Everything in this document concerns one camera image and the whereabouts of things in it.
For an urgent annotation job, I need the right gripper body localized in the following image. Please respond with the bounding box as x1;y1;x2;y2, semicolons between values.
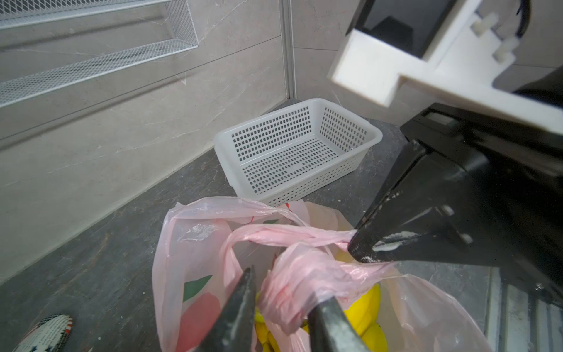
401;104;562;305

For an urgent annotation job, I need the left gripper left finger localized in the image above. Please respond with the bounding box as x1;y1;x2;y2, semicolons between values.
194;266;256;351

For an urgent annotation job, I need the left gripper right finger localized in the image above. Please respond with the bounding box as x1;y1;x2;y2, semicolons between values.
308;297;369;352

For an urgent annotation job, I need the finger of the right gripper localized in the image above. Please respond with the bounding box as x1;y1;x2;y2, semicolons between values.
347;140;497;266

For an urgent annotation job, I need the bright yellow banana bunch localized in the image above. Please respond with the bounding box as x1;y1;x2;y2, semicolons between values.
255;284;389;352

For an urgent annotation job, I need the plain pink plastic bag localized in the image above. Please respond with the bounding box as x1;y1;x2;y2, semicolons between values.
152;197;490;351

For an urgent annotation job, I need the white plastic basket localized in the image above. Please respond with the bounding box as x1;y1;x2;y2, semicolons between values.
214;98;383;207

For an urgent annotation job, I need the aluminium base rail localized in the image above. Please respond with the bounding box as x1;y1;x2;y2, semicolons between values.
485;268;562;351

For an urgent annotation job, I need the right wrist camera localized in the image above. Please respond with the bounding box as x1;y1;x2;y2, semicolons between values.
328;1;562;134

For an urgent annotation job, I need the white wire wall basket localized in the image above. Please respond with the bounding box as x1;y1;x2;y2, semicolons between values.
1;1;199;107

